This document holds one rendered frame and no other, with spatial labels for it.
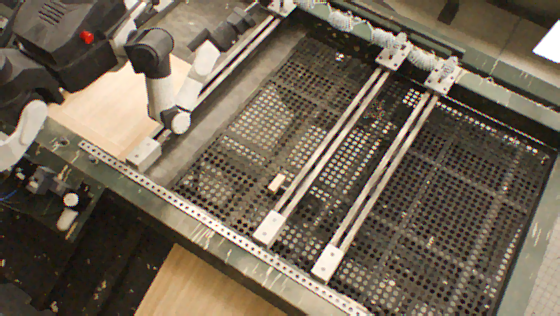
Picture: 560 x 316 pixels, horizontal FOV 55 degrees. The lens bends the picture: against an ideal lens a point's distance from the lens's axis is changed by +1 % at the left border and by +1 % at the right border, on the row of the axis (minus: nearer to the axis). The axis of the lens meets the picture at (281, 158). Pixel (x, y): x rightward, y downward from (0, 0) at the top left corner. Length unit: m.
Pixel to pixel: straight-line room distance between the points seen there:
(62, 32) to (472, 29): 6.16
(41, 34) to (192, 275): 1.02
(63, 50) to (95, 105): 0.63
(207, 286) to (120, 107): 0.80
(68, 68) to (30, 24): 0.16
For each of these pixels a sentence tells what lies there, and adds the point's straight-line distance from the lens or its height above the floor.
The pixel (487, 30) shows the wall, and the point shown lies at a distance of 7.39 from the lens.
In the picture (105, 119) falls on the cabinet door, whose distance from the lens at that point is 2.27.
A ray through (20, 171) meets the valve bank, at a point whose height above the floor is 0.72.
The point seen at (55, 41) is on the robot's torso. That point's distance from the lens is 1.73.
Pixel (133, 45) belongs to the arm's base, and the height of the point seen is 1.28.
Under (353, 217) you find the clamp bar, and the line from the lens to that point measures 2.00.
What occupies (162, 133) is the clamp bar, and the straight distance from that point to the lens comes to 2.15.
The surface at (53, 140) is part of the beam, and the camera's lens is 2.21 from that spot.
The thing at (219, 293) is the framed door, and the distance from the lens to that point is 2.14.
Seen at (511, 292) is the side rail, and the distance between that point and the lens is 2.06.
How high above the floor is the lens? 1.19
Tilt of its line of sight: level
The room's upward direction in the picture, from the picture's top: 29 degrees clockwise
